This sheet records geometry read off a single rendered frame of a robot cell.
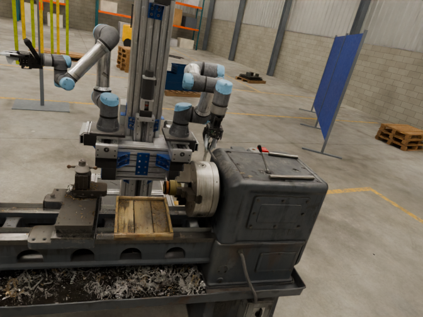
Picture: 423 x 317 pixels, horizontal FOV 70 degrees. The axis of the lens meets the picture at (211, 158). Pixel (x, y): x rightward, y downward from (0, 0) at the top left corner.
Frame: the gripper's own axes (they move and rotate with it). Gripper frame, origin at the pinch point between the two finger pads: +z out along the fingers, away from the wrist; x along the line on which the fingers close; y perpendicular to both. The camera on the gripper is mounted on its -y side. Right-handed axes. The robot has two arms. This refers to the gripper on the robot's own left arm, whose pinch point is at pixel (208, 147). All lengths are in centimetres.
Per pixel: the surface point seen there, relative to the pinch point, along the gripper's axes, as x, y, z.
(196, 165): -3.5, -3.0, 13.0
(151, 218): -23, 3, 48
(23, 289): -82, 28, 78
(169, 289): -9, 28, 75
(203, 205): 1.6, 12.1, 28.2
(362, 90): 758, -947, 150
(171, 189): -15.0, 1.8, 26.9
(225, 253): 19, 18, 56
